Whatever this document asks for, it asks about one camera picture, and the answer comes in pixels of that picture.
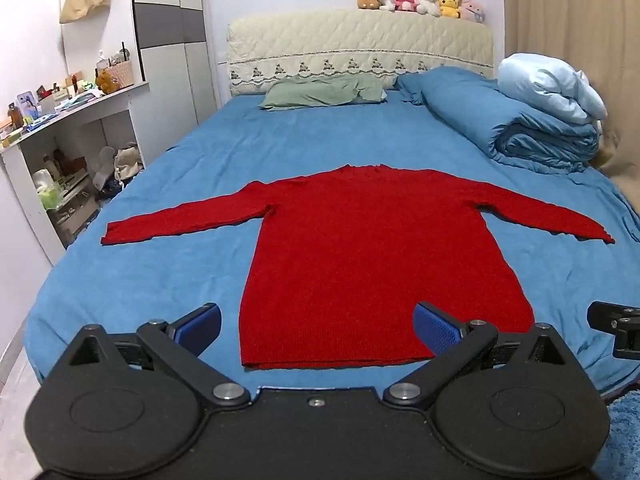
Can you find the blue fluffy rug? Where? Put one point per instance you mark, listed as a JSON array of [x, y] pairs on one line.
[[620, 458]]

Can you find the green pillow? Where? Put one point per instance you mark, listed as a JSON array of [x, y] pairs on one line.
[[324, 91]]

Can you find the brown bottle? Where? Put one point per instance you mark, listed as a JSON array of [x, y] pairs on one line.
[[16, 117]]

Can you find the small brown teddy bear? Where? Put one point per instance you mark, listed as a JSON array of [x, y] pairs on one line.
[[106, 82]]

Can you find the grey white wardrobe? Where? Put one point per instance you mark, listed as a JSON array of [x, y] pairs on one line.
[[175, 65]]

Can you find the beige curtain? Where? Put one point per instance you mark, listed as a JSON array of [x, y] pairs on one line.
[[600, 37]]

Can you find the cream quilted headboard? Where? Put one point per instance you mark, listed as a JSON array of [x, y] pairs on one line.
[[264, 50]]

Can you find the white bear plush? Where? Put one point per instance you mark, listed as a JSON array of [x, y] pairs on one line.
[[428, 7]]

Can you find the rolled blue duvet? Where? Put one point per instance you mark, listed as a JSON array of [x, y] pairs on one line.
[[506, 130]]

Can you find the pale pink plush toy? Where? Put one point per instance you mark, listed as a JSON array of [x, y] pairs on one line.
[[472, 11]]

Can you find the white shelf desk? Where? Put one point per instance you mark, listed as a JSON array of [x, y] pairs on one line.
[[74, 139]]

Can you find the light blue folded blanket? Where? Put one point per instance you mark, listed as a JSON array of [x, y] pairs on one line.
[[551, 85]]

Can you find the blue photo card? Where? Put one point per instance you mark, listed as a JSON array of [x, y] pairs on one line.
[[28, 105]]

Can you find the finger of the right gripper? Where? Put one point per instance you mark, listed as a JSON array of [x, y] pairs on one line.
[[622, 322]]

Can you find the woven basket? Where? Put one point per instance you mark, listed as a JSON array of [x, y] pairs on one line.
[[122, 74]]

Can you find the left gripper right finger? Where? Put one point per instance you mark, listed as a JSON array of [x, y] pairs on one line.
[[457, 347]]

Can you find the red knit sweater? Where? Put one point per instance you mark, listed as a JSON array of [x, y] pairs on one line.
[[343, 257]]

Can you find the blue bed sheet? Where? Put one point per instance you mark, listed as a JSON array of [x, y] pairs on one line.
[[122, 286]]

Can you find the yellow plush toy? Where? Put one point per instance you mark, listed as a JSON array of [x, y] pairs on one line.
[[449, 8]]

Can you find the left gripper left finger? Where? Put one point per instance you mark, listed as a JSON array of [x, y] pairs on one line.
[[175, 348]]

